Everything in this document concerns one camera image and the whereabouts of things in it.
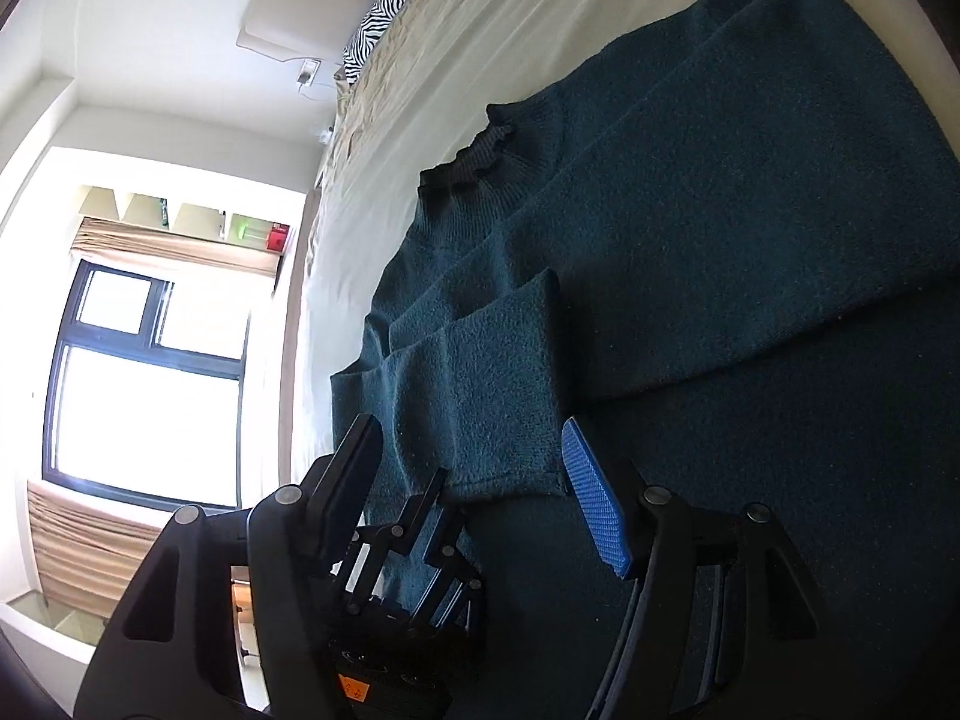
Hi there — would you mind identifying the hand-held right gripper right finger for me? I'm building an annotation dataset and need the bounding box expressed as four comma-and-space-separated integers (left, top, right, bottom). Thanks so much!
561, 417, 822, 720

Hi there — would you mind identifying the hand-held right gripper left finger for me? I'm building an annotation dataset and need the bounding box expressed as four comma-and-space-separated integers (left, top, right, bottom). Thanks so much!
73, 414, 383, 720

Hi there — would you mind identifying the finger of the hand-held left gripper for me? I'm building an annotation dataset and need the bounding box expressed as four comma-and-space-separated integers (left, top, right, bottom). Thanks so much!
409, 510, 488, 635
341, 469, 449, 601

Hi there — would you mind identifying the dark teal knit sweater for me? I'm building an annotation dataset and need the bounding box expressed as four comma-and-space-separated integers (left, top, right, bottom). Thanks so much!
330, 0, 960, 720

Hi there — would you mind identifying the black framed window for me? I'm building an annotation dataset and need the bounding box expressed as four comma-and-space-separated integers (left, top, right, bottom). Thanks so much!
43, 259, 252, 511

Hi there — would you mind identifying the white cubby shelf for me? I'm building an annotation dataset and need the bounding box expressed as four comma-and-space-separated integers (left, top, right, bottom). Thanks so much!
71, 184, 293, 252

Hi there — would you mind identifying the bed with beige sheet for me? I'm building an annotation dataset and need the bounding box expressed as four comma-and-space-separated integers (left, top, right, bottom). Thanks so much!
289, 0, 957, 492

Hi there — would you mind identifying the beige padded headboard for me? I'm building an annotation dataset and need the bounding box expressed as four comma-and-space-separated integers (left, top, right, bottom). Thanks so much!
236, 0, 443, 65

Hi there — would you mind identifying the zebra print pillow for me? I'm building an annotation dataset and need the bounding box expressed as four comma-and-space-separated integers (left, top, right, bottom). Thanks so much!
343, 0, 436, 83

